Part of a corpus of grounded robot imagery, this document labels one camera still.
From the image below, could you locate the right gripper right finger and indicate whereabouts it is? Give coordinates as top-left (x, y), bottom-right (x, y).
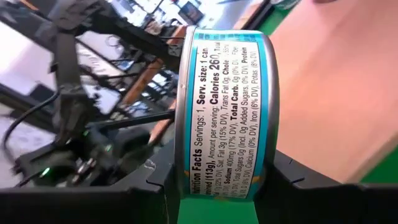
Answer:
top-left (255, 150), bottom-right (398, 224)

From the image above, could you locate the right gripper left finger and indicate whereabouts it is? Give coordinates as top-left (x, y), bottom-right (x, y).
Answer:
top-left (0, 145), bottom-right (181, 224)

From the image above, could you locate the teal-label can silver lid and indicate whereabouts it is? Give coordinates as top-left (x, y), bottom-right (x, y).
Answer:
top-left (174, 25), bottom-right (280, 202)

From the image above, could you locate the black tablet screen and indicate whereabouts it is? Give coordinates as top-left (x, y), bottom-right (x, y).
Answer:
top-left (178, 1), bottom-right (205, 25)

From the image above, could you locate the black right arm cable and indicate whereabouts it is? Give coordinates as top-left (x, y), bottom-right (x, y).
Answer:
top-left (1, 88), bottom-right (62, 147)

